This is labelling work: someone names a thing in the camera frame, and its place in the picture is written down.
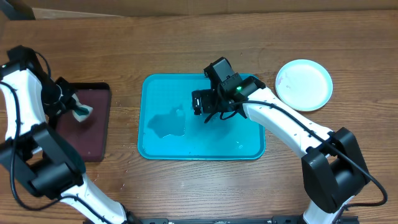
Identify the light blue plate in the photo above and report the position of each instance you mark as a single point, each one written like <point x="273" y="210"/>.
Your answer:
<point x="304" y="85"/>

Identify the blue plastic tray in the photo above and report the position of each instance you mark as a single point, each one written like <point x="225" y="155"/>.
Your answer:
<point x="169" y="129"/>

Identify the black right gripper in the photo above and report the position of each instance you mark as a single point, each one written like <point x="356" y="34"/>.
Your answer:
<point x="207" y="96"/>

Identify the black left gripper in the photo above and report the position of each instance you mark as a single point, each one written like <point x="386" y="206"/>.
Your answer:
<point x="66" y="106"/>

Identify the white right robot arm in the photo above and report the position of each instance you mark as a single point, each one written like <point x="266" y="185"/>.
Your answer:
<point x="334" y="169"/>

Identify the black tray of brown water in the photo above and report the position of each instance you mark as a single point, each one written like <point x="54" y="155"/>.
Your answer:
<point x="89" y="136"/>

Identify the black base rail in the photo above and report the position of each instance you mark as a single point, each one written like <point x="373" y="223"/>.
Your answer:
<point x="273" y="220"/>

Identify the green scrubbing sponge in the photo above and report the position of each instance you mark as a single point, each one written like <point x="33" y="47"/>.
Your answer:
<point x="80" y="111"/>

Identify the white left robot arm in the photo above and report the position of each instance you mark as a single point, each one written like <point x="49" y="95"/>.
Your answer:
<point x="35" y="155"/>

